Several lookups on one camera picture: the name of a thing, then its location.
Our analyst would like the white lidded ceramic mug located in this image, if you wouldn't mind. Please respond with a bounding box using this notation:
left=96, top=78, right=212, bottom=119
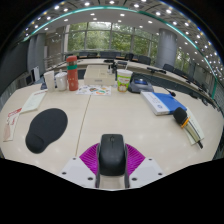
left=54, top=70, right=69, bottom=92

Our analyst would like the stack of white paper cups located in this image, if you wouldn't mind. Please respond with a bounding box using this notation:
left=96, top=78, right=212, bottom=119
left=43, top=70, right=56, bottom=93

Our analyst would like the black computer mouse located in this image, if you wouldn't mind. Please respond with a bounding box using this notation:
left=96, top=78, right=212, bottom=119
left=98, top=133, right=128, bottom=177

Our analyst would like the white standing board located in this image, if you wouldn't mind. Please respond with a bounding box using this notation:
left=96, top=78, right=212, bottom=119
left=30, top=65, right=42, bottom=83

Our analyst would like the white cardboard box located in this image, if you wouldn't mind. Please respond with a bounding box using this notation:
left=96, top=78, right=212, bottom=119
left=83, top=64, right=116, bottom=87

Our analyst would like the handheld microphone with black foam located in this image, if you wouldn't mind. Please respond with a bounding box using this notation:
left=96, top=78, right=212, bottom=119
left=172, top=106, right=204, bottom=150

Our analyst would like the colourful sticker sheet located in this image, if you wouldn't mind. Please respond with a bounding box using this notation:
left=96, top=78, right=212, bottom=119
left=75, top=84, right=112, bottom=97

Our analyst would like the pale green paper sheet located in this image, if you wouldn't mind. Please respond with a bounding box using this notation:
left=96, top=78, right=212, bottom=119
left=19, top=89, right=48, bottom=114

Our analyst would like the group of round ceiling lights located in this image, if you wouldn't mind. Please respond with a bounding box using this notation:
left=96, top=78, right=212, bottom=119
left=23, top=0, right=224, bottom=78

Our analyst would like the black mouse pad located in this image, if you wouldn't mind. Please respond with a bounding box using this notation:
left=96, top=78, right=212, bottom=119
left=25, top=107, right=69, bottom=155

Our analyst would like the green printed paper cup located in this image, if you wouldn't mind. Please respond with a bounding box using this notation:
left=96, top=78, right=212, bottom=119
left=116, top=68, right=134, bottom=93

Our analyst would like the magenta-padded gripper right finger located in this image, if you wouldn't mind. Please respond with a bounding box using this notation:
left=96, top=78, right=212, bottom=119
left=124, top=143, right=166, bottom=189

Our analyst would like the group of dark office chairs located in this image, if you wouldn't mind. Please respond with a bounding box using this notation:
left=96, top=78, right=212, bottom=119
left=64, top=50, right=214, bottom=98

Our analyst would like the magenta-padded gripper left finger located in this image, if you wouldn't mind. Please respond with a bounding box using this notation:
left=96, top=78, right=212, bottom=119
left=58, top=143, right=102, bottom=189

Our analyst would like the white book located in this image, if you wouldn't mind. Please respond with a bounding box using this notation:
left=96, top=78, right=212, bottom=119
left=140, top=90, right=174, bottom=117

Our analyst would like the red and white brochure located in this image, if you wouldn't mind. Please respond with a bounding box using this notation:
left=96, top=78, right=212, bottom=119
left=2, top=107, right=23, bottom=143

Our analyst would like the red thermos bottle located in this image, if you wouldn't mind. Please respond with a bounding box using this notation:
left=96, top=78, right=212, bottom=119
left=65, top=55, right=80, bottom=92

